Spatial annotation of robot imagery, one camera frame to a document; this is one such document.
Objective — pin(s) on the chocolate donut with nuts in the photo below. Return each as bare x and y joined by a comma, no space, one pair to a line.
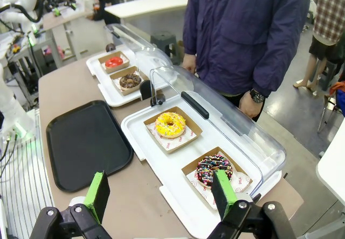
125,81

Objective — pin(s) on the yellow sprinkled donut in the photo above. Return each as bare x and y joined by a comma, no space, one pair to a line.
161,128

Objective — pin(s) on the black plastic serving tray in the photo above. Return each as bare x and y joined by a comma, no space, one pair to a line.
86,144

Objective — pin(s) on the white curved table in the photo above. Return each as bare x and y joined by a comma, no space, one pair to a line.
145,6

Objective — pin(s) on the white printed paper liner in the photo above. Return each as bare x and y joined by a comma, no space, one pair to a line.
198,181
172,141

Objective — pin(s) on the brown cardboard donut tray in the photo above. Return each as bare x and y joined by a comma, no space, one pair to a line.
188,170
192,131
116,78
125,61

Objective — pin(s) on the small dark chocolate donut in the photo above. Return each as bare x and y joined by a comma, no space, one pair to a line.
110,47

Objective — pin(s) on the large white display tray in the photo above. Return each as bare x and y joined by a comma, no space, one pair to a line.
172,163

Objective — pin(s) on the person's left hand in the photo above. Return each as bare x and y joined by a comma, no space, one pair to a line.
249,107

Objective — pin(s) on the red glazed donut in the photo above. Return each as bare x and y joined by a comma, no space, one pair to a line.
110,63

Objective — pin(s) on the person in plaid shirt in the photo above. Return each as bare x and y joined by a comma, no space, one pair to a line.
327,13

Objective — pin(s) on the grey plastic stool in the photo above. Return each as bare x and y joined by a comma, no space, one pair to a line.
165,45

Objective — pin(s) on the white side table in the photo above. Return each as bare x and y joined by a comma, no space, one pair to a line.
332,166

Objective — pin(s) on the metal frame chair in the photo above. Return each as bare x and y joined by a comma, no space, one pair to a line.
330,107

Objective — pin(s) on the black wristwatch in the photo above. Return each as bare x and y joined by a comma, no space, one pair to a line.
256,97

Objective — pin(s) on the black lid hinge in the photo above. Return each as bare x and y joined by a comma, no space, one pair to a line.
147,89

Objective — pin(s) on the person's right hand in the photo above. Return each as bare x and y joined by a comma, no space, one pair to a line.
189,62

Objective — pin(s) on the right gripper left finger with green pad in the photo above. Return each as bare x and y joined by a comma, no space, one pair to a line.
94,196

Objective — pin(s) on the person in navy jacket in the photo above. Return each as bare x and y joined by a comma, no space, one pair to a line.
242,29

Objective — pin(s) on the chocolate donut colourful sprinkles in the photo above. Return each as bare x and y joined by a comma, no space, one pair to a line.
205,166

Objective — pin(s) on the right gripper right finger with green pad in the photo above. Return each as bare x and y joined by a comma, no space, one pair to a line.
223,193

